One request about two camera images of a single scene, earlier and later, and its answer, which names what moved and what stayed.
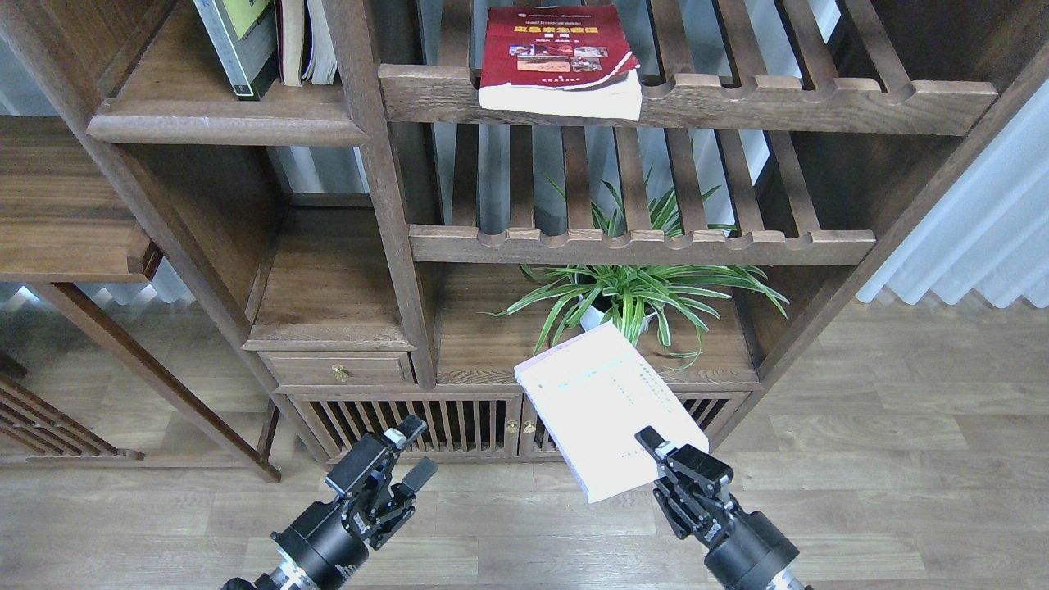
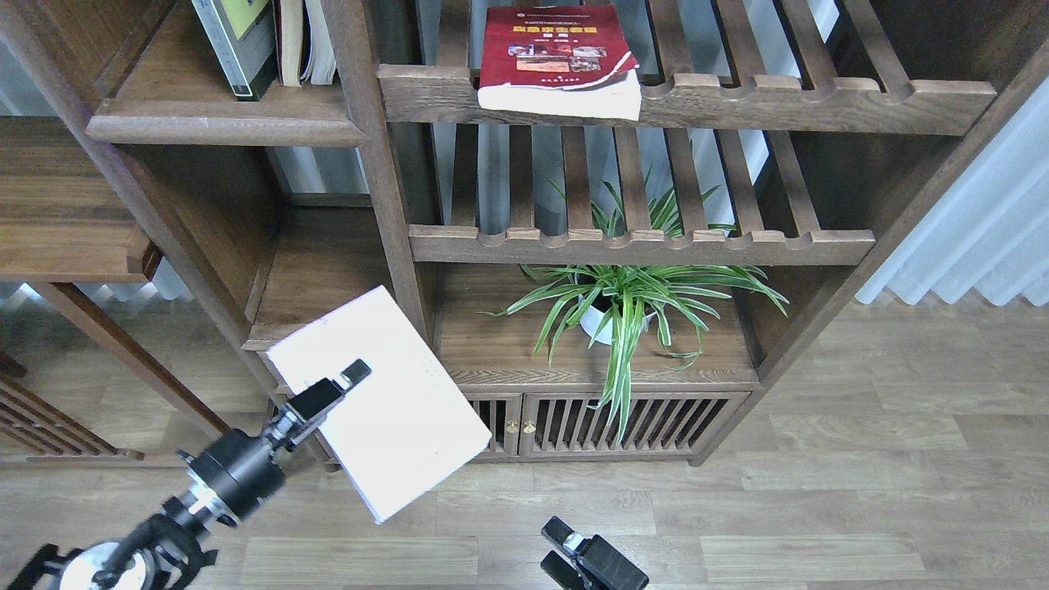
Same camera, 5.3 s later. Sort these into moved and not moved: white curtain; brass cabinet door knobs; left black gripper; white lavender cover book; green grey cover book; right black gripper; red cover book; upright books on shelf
Moved: left black gripper; right black gripper; white lavender cover book
Not moved: red cover book; brass cabinet door knobs; upright books on shelf; white curtain; green grey cover book
